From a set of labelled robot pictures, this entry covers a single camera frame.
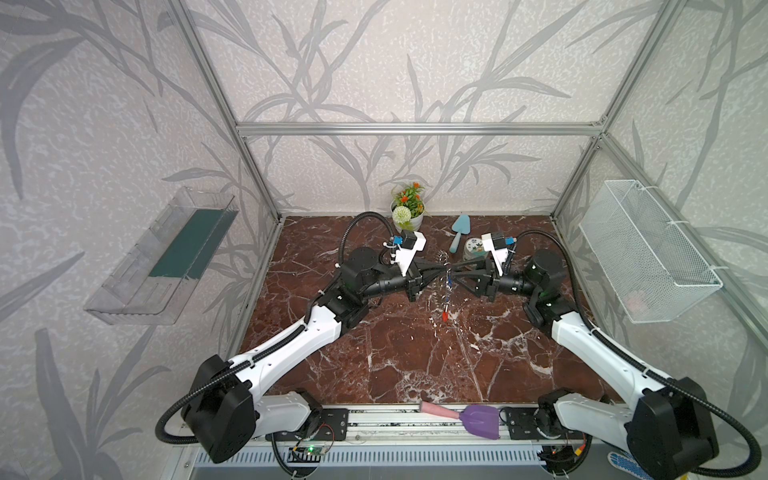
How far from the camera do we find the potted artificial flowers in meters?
1.04

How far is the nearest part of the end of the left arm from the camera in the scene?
0.60m

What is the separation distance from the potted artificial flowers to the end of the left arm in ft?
1.27
